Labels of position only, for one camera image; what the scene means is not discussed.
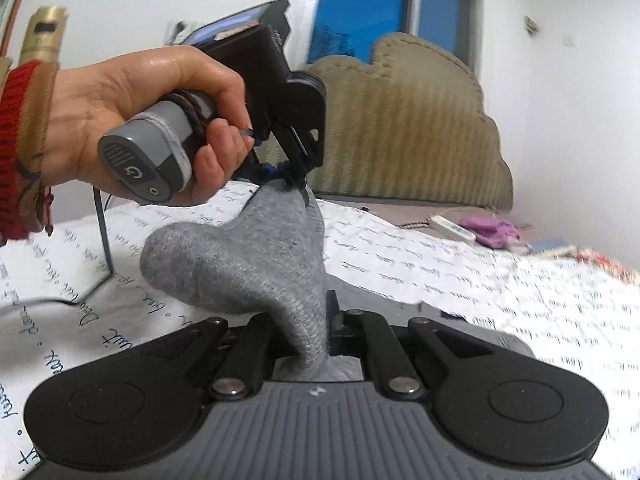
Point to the olive tufted headboard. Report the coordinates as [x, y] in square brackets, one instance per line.
[400, 135]

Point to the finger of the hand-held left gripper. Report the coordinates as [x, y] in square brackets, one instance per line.
[302, 157]
[270, 172]

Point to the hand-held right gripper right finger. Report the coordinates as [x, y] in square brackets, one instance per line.
[334, 321]

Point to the blue window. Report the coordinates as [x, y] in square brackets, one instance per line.
[360, 5]

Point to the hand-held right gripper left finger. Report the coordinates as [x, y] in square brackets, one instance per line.
[260, 336]

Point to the white power strip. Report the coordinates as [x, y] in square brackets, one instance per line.
[452, 229]

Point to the person's left forearm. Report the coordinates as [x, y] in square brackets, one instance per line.
[20, 150]

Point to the grey sock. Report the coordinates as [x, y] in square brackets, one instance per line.
[505, 345]
[280, 260]

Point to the white printed bedsheet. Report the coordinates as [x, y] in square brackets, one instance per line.
[500, 300]

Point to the purple cloth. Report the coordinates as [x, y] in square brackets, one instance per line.
[492, 232]

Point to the red patterned cloth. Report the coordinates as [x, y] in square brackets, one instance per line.
[607, 266]

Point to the small wall hook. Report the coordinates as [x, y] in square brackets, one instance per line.
[530, 25]

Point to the person's left hand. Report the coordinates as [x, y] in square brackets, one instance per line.
[125, 85]

